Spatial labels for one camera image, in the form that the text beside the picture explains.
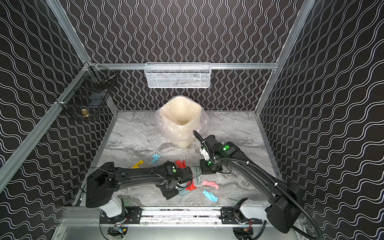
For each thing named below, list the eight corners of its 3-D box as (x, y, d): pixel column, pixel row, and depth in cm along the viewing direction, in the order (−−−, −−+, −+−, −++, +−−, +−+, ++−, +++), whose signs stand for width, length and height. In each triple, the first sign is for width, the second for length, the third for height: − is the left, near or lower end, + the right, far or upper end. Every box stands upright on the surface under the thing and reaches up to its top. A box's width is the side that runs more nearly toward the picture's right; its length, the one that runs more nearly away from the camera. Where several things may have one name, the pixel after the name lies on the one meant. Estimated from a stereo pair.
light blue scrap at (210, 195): (202, 192, 84) (202, 191, 82) (205, 188, 85) (205, 187, 84) (215, 204, 80) (216, 202, 78) (218, 199, 81) (218, 198, 80)
